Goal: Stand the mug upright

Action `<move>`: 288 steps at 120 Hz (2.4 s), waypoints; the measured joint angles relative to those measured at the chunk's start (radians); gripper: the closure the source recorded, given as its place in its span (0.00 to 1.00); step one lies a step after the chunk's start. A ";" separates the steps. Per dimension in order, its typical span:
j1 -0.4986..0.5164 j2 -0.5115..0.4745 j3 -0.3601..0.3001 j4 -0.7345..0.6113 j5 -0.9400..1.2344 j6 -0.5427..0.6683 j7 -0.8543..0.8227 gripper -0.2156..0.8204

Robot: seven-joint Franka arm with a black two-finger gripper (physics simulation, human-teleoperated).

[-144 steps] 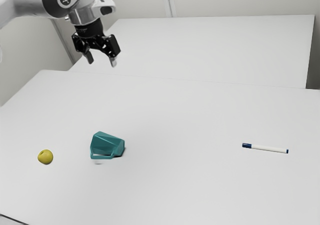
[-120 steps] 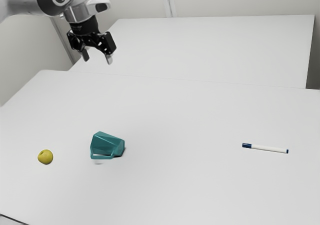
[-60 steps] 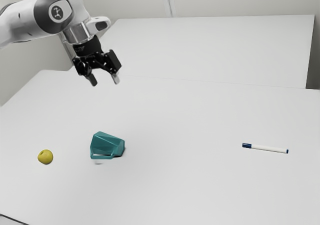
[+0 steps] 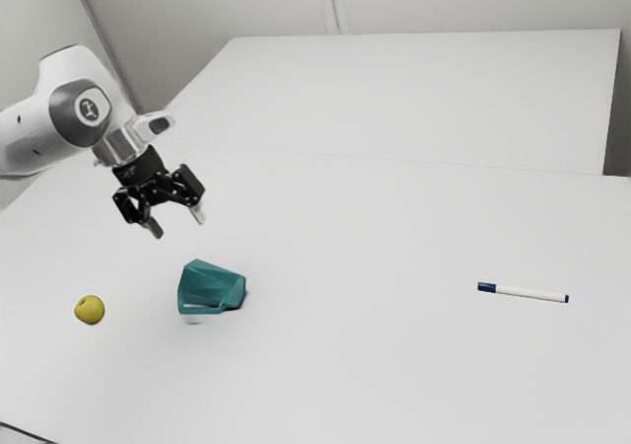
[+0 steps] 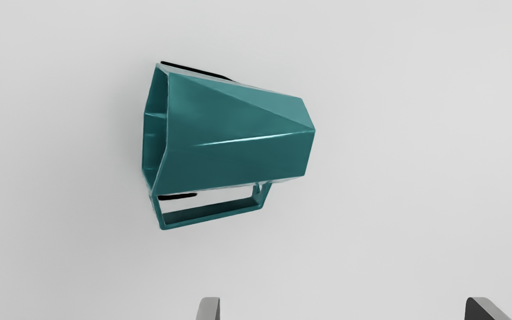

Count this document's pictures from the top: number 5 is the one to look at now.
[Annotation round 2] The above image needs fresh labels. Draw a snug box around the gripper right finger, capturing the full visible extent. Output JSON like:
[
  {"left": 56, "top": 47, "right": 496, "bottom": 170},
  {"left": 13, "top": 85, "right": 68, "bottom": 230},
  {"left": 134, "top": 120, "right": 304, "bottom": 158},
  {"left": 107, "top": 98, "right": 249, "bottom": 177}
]
[{"left": 465, "top": 297, "right": 512, "bottom": 320}]

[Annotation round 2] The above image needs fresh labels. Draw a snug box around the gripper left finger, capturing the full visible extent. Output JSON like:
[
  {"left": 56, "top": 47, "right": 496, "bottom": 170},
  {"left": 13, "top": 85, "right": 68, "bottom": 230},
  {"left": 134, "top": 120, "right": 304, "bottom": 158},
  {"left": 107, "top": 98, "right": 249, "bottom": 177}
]
[{"left": 196, "top": 297, "right": 221, "bottom": 320}]

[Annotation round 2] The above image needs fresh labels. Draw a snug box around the teal faceted mug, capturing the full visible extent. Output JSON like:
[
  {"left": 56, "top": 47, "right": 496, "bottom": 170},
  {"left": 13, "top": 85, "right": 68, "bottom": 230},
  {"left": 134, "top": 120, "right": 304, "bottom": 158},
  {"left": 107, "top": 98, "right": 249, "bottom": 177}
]
[{"left": 141, "top": 63, "right": 316, "bottom": 231}]

